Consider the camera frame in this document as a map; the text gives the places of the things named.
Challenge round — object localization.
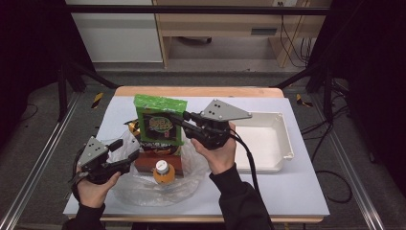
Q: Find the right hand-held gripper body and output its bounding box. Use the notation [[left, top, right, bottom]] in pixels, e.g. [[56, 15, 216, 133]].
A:
[[191, 99, 253, 151]]

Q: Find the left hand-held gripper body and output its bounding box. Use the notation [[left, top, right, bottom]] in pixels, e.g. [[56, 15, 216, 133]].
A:
[[77, 136, 110, 185]]

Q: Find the green snack packet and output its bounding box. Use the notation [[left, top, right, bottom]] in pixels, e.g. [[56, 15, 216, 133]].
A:
[[133, 93, 189, 147]]

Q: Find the clear plastic bag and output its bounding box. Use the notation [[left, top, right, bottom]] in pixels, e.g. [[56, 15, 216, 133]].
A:
[[106, 128, 210, 208]]

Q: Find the white plastic bin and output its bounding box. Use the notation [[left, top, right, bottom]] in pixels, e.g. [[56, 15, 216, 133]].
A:
[[231, 110, 295, 174]]

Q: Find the person's right hand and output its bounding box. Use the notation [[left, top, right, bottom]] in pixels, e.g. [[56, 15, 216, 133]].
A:
[[191, 124, 237, 175]]

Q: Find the person's left hand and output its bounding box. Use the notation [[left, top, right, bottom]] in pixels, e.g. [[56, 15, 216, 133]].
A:
[[76, 172, 122, 209]]

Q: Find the brown biscuit box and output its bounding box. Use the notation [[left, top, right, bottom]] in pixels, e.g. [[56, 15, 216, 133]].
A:
[[133, 152, 185, 176]]

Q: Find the orange bottle with white cap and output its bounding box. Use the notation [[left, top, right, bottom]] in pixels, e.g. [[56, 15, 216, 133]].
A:
[[152, 159, 176, 185]]

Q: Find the yellow black floor tape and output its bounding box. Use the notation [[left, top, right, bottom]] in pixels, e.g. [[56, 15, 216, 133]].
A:
[[295, 93, 314, 108], [91, 91, 104, 109]]

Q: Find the black metal stand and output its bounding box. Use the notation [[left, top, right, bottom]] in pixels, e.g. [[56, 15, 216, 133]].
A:
[[274, 61, 336, 123], [56, 60, 119, 123]]

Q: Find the grey chair base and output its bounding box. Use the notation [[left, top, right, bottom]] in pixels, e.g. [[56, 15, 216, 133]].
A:
[[176, 35, 214, 45]]

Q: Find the light wooden desk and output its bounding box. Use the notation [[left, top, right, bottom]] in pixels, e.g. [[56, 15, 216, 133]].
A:
[[152, 0, 333, 69]]

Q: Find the black metal crossbar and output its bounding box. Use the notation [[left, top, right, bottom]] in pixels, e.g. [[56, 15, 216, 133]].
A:
[[65, 4, 333, 16]]

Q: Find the white cabinet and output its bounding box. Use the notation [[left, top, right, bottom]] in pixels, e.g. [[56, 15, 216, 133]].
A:
[[65, 0, 164, 63]]

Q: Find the black curtain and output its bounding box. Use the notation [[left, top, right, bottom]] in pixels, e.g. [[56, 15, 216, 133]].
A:
[[307, 0, 406, 193], [0, 0, 97, 145]]

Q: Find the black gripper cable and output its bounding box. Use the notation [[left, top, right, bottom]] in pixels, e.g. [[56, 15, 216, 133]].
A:
[[229, 133, 276, 230], [68, 145, 89, 200]]

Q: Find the aluminium floor rail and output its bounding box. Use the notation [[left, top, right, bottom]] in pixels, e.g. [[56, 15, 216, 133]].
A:
[[310, 94, 387, 230], [0, 92, 82, 230]]

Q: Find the dark drawer handle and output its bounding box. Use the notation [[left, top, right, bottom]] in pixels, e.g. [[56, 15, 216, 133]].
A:
[[250, 28, 278, 36]]

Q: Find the black hanging cable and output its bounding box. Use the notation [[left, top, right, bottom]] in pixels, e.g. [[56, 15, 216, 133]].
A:
[[280, 13, 305, 69], [300, 37, 318, 66]]

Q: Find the black floor cable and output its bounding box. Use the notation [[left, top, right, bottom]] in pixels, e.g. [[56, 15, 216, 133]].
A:
[[310, 121, 353, 205], [300, 104, 349, 136]]

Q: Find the white wall socket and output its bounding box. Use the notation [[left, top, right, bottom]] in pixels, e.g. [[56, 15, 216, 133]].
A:
[[271, 0, 299, 8]]

